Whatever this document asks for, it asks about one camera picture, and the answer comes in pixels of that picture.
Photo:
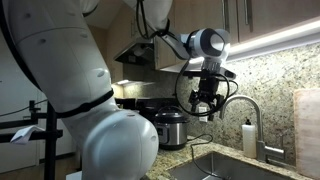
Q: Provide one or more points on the under-cabinet light strip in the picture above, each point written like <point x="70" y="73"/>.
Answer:
<point x="300" y="34"/>

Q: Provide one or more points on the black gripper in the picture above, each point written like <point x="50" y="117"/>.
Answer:
<point x="207" y="91"/>

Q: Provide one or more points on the white paper tag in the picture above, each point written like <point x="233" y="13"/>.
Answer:
<point x="22" y="136"/>

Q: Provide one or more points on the stainless steel pressure cooker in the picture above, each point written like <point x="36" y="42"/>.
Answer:
<point x="171" y="136"/>

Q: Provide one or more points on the black metal camera stand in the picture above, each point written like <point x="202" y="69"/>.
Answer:
<point x="50" y="134"/>

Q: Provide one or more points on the black stove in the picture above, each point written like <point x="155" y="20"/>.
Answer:
<point x="147" y="107"/>

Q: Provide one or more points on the wooden cutting board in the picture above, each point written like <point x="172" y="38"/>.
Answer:
<point x="307" y="131"/>

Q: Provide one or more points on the stainless steel sink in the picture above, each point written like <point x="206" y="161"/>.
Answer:
<point x="216" y="166"/>

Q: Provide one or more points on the curved steel faucet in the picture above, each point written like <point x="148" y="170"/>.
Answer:
<point x="263" y="151"/>

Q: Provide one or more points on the white wall outlet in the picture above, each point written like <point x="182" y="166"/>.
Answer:
<point x="203" y="118"/>

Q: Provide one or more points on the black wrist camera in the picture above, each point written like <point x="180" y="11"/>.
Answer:
<point x="222" y="71"/>

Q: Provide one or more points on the white soap dispenser bottle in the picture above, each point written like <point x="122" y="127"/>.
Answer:
<point x="249" y="139"/>

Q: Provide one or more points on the range hood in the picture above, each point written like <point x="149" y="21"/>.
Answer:
<point x="138" y="52"/>

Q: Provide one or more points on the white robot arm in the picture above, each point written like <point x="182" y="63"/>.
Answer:
<point x="56" y="50"/>

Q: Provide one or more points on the wooden upper cabinets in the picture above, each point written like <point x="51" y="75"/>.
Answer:
<point x="243" y="19"/>

